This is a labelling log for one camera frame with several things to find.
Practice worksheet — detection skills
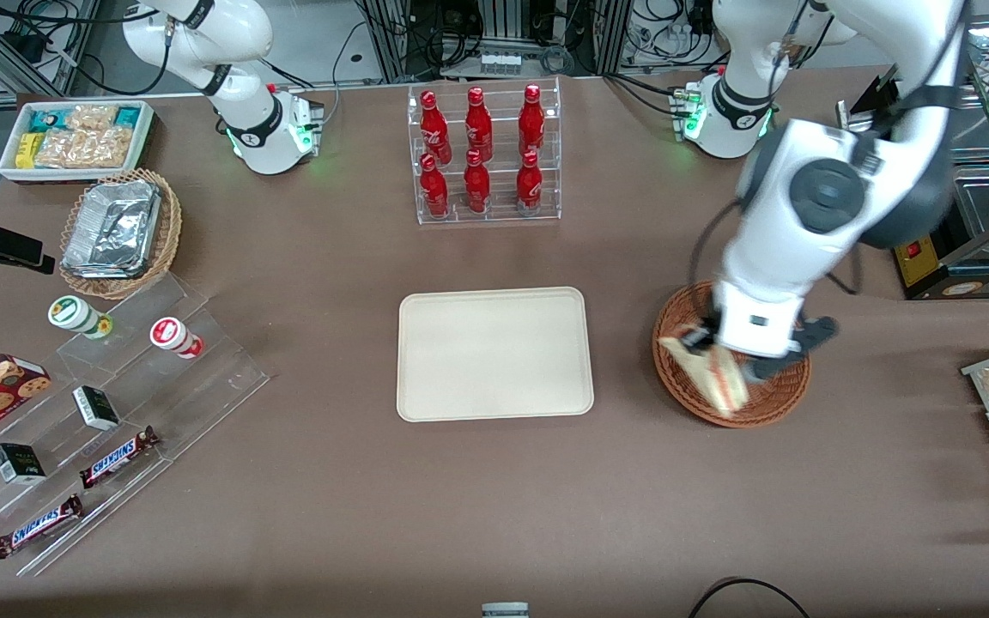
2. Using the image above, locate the silver foil tray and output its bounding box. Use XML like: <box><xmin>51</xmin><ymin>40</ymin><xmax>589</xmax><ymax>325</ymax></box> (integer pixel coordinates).
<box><xmin>62</xmin><ymin>179</ymin><xmax>162</xmax><ymax>280</ymax></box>

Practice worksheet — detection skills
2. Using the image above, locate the clear cracker packet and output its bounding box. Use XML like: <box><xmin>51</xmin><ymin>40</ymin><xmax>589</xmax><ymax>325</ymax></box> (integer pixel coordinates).
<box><xmin>34</xmin><ymin>127</ymin><xmax>133</xmax><ymax>170</ymax></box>
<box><xmin>64</xmin><ymin>104</ymin><xmax>118</xmax><ymax>131</ymax></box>

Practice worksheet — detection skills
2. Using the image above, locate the black loop cable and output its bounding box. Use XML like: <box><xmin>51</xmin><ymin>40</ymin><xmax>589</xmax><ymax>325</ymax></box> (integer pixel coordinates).
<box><xmin>688</xmin><ymin>577</ymin><xmax>811</xmax><ymax>618</ymax></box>

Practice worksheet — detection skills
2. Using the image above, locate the aluminium extrusion frame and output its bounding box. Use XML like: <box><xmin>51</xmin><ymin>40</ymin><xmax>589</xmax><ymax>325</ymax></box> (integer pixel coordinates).
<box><xmin>355</xmin><ymin>0</ymin><xmax>633</xmax><ymax>83</ymax></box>

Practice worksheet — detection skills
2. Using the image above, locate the black base cable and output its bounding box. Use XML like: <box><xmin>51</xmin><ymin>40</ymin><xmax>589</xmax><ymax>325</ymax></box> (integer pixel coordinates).
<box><xmin>319</xmin><ymin>21</ymin><xmax>371</xmax><ymax>125</ymax></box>
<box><xmin>604</xmin><ymin>72</ymin><xmax>684</xmax><ymax>118</ymax></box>

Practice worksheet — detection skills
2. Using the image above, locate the red lid cup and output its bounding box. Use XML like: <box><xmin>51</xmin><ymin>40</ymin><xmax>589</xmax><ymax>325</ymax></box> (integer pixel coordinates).
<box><xmin>149</xmin><ymin>317</ymin><xmax>204</xmax><ymax>360</ymax></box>

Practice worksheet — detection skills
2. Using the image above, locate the green lid cup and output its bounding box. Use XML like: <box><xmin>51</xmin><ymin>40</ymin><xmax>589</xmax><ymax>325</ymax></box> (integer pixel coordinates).
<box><xmin>47</xmin><ymin>295</ymin><xmax>113</xmax><ymax>340</ymax></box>

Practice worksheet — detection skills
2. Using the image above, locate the red cola bottle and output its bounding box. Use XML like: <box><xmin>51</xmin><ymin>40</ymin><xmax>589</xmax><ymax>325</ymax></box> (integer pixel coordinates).
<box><xmin>516</xmin><ymin>150</ymin><xmax>544</xmax><ymax>215</ymax></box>
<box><xmin>464</xmin><ymin>87</ymin><xmax>494</xmax><ymax>162</ymax></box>
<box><xmin>519</xmin><ymin>83</ymin><xmax>546</xmax><ymax>160</ymax></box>
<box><xmin>420</xmin><ymin>153</ymin><xmax>451</xmax><ymax>219</ymax></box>
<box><xmin>464</xmin><ymin>149</ymin><xmax>492</xmax><ymax>215</ymax></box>
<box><xmin>420</xmin><ymin>89</ymin><xmax>452</xmax><ymax>164</ymax></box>

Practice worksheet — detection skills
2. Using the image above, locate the triangle sandwich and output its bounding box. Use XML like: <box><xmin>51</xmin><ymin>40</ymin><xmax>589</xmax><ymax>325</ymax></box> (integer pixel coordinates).
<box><xmin>658</xmin><ymin>335</ymin><xmax>750</xmax><ymax>419</ymax></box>

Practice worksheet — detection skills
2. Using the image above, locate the black roller grill appliance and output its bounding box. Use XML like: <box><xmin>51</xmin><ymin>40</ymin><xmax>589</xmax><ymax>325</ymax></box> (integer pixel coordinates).
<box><xmin>836</xmin><ymin>13</ymin><xmax>989</xmax><ymax>301</ymax></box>

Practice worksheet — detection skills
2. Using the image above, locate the brown round wicker basket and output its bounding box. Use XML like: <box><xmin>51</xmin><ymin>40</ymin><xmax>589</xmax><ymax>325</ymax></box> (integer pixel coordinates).
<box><xmin>652</xmin><ymin>279</ymin><xmax>812</xmax><ymax>428</ymax></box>

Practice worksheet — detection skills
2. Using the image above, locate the clear acrylic bottle rack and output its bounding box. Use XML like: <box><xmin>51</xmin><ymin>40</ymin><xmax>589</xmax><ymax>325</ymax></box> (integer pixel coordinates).
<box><xmin>407</xmin><ymin>76</ymin><xmax>562</xmax><ymax>226</ymax></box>

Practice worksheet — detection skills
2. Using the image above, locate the white rectangular snack bin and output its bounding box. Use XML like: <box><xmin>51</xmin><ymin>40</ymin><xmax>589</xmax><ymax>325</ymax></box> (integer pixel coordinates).
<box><xmin>0</xmin><ymin>100</ymin><xmax>156</xmax><ymax>185</ymax></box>

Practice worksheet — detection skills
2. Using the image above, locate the light oval wicker basket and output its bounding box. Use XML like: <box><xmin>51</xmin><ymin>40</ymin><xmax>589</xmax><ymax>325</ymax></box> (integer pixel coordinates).
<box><xmin>58</xmin><ymin>168</ymin><xmax>183</xmax><ymax>300</ymax></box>

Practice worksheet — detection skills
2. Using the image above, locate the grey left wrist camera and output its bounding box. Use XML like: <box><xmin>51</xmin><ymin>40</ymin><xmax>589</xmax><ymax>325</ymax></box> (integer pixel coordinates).
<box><xmin>793</xmin><ymin>315</ymin><xmax>840</xmax><ymax>352</ymax></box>

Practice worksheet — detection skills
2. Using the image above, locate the clear acrylic step display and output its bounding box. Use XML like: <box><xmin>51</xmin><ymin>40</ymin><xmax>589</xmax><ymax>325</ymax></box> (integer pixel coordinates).
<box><xmin>0</xmin><ymin>273</ymin><xmax>270</xmax><ymax>578</ymax></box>

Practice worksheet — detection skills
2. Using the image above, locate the small dark green box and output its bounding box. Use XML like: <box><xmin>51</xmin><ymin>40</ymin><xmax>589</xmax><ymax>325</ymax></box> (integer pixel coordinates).
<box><xmin>0</xmin><ymin>443</ymin><xmax>47</xmax><ymax>486</ymax></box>
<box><xmin>72</xmin><ymin>385</ymin><xmax>121</xmax><ymax>431</ymax></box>

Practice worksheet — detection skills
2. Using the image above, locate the cream rectangular tray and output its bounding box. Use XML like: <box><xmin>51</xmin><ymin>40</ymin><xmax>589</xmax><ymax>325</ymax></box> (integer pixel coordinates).
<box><xmin>397</xmin><ymin>287</ymin><xmax>595</xmax><ymax>423</ymax></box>

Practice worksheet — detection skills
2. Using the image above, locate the snickers bar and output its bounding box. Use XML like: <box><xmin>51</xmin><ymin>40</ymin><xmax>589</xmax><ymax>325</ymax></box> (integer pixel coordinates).
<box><xmin>0</xmin><ymin>494</ymin><xmax>85</xmax><ymax>560</ymax></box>
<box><xmin>79</xmin><ymin>426</ymin><xmax>161</xmax><ymax>490</ymax></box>

